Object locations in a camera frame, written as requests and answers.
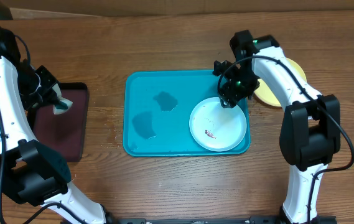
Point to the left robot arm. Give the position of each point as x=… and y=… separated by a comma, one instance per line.
x=31, y=172

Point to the light blue plate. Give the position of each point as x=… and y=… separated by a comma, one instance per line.
x=218, y=129

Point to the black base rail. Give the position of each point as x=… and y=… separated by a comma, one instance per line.
x=250, y=220

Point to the yellow-green plate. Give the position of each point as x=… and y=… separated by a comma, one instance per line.
x=264, y=93

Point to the black tray with brown water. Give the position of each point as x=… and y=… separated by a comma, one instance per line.
x=64, y=133

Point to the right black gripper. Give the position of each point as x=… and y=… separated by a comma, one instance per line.
x=229, y=94

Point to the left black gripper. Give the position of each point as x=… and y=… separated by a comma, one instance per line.
x=49, y=96

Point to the teal plastic serving tray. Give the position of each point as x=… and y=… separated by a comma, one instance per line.
x=157, y=109

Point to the green and white sponge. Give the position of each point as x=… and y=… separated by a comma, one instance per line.
x=61, y=104

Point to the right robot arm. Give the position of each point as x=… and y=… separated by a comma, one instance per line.
x=309, y=134

